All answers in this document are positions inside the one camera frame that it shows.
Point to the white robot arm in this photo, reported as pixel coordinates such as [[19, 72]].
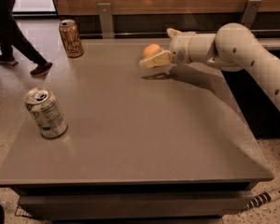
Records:
[[232, 48]]

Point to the silver green 7up can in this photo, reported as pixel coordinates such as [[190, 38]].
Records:
[[45, 110]]

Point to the right metal bracket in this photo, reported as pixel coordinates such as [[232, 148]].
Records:
[[250, 13]]

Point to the metal bracket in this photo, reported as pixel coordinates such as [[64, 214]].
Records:
[[250, 13], [106, 20]]

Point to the orange fruit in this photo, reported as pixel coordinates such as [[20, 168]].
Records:
[[151, 49]]

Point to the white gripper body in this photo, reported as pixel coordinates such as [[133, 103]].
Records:
[[179, 49]]

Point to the left metal bracket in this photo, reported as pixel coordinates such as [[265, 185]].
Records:
[[106, 20]]

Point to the orange brown soda can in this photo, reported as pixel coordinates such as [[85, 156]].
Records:
[[70, 38]]

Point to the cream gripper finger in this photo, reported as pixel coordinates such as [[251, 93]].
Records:
[[172, 32], [158, 58]]

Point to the grey table drawer unit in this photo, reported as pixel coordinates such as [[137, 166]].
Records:
[[129, 202]]

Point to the walking person legs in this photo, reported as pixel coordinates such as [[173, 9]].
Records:
[[12, 37]]

